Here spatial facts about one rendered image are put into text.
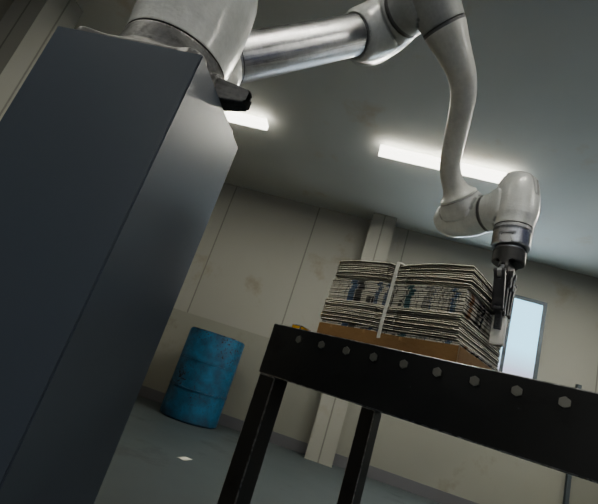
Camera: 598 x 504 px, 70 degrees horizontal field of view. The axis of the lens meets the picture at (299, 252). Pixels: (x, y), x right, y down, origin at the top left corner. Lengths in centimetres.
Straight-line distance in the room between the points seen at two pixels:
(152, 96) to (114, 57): 8
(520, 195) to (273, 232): 471
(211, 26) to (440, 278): 69
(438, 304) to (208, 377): 384
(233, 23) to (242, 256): 503
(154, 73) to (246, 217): 530
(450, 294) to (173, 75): 72
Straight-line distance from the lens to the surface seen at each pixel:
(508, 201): 117
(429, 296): 101
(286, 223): 570
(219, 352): 466
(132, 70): 58
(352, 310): 110
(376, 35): 119
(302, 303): 536
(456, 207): 124
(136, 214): 49
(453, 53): 114
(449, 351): 96
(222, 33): 68
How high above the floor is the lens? 68
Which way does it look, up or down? 17 degrees up
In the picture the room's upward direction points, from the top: 18 degrees clockwise
